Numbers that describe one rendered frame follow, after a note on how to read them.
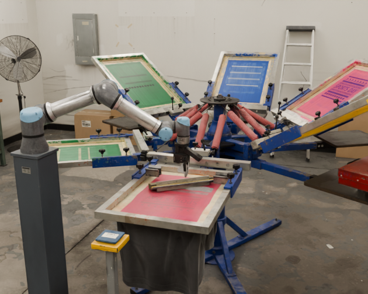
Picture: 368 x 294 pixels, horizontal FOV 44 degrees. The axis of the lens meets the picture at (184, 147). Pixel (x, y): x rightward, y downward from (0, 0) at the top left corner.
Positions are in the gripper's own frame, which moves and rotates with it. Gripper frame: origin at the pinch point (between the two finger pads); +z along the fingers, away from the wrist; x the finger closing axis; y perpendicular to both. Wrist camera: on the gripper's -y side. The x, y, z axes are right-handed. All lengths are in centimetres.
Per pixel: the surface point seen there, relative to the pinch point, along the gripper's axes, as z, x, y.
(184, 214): 4.3, 44.4, -12.3
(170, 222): 1, 61, -11
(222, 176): -3.0, 3.3, -22.7
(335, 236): 100, -148, -95
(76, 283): 100, -12, 89
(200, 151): -7.5, -26.2, -1.3
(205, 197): 4.3, 19.4, -16.7
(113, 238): 3, 81, 9
